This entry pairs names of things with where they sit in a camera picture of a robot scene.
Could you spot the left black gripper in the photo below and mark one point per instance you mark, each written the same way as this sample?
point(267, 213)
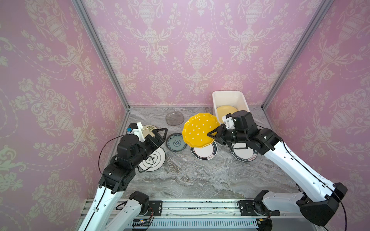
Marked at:
point(160, 140)

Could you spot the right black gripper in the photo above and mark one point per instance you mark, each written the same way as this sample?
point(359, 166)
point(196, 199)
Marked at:
point(223, 135)

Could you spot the white plate green red rim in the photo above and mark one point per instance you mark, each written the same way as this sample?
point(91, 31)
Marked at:
point(206, 153)

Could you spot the pale yellow bear plate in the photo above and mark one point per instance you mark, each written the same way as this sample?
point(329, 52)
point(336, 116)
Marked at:
point(224, 110)

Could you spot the yellow scalloped dotted plate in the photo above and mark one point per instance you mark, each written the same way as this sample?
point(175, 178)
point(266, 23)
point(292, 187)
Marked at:
point(196, 129)

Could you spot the white plate green cloud motif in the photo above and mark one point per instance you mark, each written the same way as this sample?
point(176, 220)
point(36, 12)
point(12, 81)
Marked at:
point(154, 162)

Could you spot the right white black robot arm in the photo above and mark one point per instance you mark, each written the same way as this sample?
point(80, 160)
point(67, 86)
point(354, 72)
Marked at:
point(318, 198)

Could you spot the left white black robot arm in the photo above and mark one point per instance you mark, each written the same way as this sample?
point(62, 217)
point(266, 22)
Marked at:
point(136, 212)

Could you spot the white plastic bin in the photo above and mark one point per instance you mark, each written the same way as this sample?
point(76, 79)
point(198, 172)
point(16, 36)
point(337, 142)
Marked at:
point(231, 98)

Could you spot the cream plate with willow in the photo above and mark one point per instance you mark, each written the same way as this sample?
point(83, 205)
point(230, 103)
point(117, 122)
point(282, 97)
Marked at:
point(148, 130)

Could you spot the blue floral patterned plate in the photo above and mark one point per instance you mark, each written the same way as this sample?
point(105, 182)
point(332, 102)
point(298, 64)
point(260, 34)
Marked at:
point(176, 143)

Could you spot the grey smoked glass plate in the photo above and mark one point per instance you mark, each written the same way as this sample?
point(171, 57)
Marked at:
point(174, 118)

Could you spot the white plate green lettered rim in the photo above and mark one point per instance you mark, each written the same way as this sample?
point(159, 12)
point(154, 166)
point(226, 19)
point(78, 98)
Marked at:
point(242, 153)

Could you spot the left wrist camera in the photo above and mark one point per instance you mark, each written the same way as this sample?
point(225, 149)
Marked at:
point(137, 130)

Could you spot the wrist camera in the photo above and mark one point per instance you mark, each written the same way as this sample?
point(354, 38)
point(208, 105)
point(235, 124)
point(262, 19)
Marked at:
point(228, 121)
point(137, 130)

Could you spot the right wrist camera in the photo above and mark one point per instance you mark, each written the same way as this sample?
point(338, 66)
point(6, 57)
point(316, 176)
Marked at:
point(228, 121)

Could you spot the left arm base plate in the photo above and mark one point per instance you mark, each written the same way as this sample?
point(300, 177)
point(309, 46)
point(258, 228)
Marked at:
point(154, 208)

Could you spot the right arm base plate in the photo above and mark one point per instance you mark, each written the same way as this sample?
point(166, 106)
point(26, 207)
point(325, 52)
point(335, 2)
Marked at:
point(247, 208)

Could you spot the aluminium mounting rail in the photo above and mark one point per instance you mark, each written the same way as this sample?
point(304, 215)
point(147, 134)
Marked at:
point(217, 215)

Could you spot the left corner aluminium post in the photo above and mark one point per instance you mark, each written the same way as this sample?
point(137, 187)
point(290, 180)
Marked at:
point(93, 35)

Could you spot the corner aluminium post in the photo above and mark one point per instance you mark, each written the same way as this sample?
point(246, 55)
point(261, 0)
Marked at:
point(316, 19)
point(93, 35)

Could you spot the right corner aluminium post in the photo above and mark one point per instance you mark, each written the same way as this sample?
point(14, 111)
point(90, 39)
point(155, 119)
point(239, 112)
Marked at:
point(316, 19)

